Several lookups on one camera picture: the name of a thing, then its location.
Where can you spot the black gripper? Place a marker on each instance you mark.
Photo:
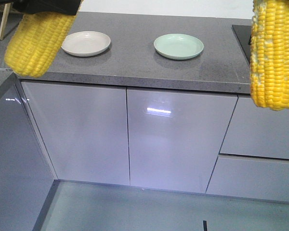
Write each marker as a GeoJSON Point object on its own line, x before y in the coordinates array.
{"type": "Point", "coordinates": [67, 7]}

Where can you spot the yellow corn cob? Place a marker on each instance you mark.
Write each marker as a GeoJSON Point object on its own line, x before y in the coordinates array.
{"type": "Point", "coordinates": [269, 59]}
{"type": "Point", "coordinates": [36, 42]}

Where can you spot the beige plate right counter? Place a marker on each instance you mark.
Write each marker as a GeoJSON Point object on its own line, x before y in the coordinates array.
{"type": "Point", "coordinates": [86, 43]}

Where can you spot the grey cabinet door right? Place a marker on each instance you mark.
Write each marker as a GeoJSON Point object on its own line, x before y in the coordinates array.
{"type": "Point", "coordinates": [84, 130]}

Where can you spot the black glass cooktop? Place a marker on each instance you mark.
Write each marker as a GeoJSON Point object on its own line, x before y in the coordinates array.
{"type": "Point", "coordinates": [243, 36]}

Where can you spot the grey side cabinet door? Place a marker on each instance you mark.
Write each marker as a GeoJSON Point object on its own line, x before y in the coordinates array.
{"type": "Point", "coordinates": [25, 178]}

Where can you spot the grey drawer front upper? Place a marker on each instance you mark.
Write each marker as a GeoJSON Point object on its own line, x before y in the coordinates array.
{"type": "Point", "coordinates": [256, 131]}

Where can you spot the grey drawer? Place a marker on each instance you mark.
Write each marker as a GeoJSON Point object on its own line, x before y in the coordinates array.
{"type": "Point", "coordinates": [250, 177]}
{"type": "Point", "coordinates": [256, 131]}

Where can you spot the black strip on floor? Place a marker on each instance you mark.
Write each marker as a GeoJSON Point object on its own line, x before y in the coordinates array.
{"type": "Point", "coordinates": [205, 225]}

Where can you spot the grey drawer front lower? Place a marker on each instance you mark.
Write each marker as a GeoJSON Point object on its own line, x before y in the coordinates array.
{"type": "Point", "coordinates": [250, 177]}

